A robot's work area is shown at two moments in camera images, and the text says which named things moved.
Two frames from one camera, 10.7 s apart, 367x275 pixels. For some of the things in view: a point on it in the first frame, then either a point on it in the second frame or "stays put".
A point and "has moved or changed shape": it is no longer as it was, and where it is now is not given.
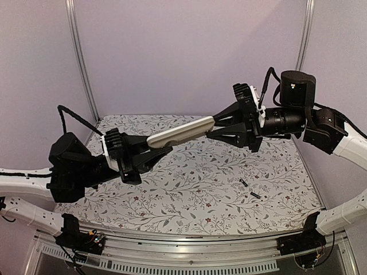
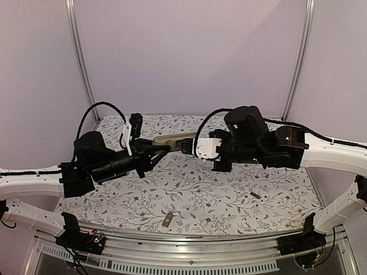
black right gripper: (247, 132) to (222, 168)
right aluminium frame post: (305, 34) stays put
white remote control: (191, 130) has moved or changed shape
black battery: (254, 195) stays put
